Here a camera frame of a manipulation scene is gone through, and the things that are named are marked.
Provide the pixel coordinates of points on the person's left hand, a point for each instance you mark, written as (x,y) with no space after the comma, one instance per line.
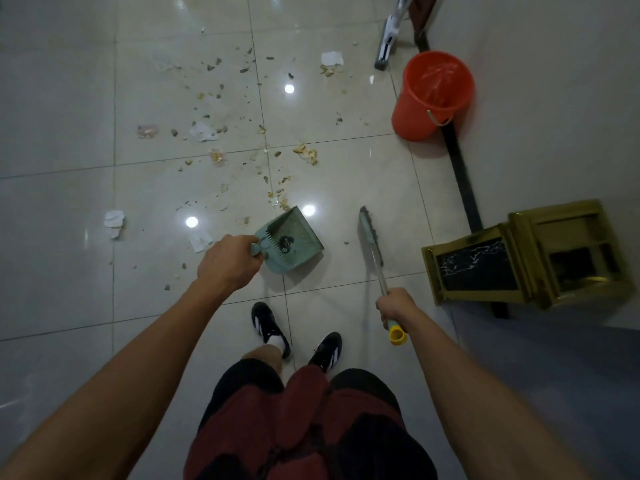
(225,264)

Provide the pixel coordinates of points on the person's right hand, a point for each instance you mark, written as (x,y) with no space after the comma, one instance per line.
(400,304)

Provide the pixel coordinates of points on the person's right fingers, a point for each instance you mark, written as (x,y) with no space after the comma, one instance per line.
(384,307)

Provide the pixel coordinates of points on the person's left fingers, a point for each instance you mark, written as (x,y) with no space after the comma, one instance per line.
(252,262)

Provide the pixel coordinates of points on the green plastic dustpan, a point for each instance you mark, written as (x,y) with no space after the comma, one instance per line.
(297,244)

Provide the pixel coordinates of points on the green broom with yellow cap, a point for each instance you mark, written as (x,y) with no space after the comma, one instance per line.
(372,244)

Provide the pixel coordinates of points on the person's right forearm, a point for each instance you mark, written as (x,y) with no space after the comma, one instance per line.
(475,394)

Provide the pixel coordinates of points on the person's left forearm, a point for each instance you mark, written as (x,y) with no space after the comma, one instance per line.
(130,374)

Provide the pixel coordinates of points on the dark debris clump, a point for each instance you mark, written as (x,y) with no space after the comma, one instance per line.
(286,242)

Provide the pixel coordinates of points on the person's left black shoe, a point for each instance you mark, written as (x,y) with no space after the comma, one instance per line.
(267,322)

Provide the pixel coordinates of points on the person's black shoe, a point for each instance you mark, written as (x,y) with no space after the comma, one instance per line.
(327,352)
(267,322)

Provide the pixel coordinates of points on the person's right black shoe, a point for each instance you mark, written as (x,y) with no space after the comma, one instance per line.
(327,352)

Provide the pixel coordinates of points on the white sock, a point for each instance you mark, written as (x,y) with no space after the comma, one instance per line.
(276,340)

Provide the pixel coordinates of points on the person's left leg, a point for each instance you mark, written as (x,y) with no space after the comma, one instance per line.
(265,355)

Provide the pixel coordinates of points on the gold bin with black panel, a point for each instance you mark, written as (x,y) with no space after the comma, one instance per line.
(480,264)

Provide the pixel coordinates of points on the small clear yellowish wrapper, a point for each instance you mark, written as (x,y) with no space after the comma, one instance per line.
(217,155)

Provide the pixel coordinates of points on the scattered nutshell debris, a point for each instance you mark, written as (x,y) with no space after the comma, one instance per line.
(260,129)

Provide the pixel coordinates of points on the red and black shorts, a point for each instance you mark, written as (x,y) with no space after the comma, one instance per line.
(305,424)

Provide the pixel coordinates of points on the crumpled white paper scrap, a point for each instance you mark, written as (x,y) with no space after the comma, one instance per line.
(114,222)

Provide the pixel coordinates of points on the black baseboard strip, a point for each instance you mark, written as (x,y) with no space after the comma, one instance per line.
(462,179)

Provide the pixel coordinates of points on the clear plastic wrapper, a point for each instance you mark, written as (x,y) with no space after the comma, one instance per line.
(147,131)

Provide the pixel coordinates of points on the orange plastic bucket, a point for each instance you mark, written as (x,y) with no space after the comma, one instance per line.
(430,97)

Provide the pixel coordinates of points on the white mop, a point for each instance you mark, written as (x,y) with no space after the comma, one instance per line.
(390,34)

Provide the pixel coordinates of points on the dark wooden door frame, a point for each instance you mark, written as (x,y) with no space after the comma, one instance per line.
(424,12)

